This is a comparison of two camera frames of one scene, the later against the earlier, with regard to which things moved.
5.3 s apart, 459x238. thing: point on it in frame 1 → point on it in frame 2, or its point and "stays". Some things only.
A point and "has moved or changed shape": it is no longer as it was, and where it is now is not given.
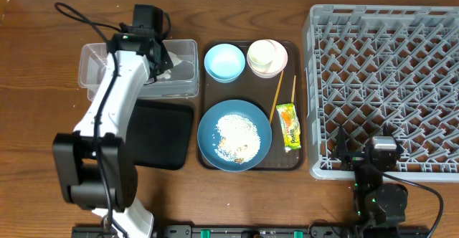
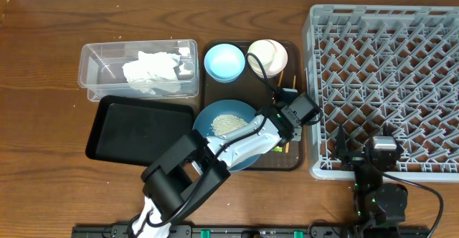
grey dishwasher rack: (368, 67) stays
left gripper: (167, 64) → (280, 113)
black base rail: (247, 231) stays
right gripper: (353, 159) stays
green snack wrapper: (290, 126) has moved or changed shape
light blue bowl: (224, 62) stays
